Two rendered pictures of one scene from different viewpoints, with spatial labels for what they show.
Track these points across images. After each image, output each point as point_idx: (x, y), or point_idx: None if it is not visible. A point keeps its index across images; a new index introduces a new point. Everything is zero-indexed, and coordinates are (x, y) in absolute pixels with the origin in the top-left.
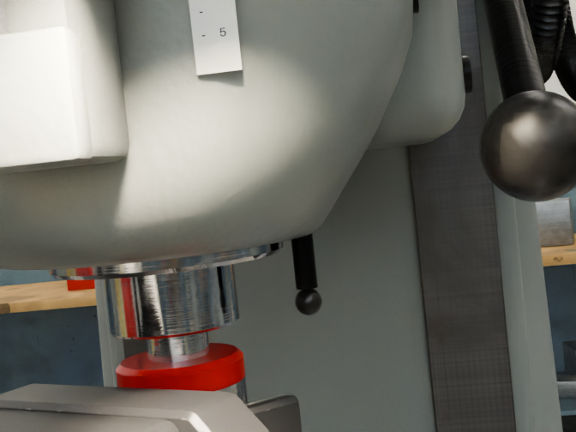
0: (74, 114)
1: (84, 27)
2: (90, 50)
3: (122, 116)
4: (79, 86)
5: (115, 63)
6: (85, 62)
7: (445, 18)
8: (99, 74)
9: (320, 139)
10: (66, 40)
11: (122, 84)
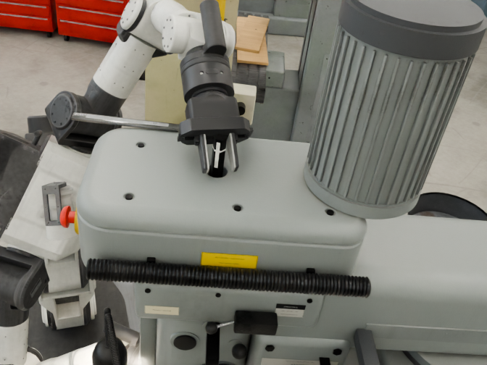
0: (138, 363)
1: (143, 358)
2: (144, 360)
3: (153, 364)
4: (140, 362)
5: (152, 361)
6: (143, 361)
7: None
8: (146, 361)
9: None
10: (138, 359)
11: (153, 362)
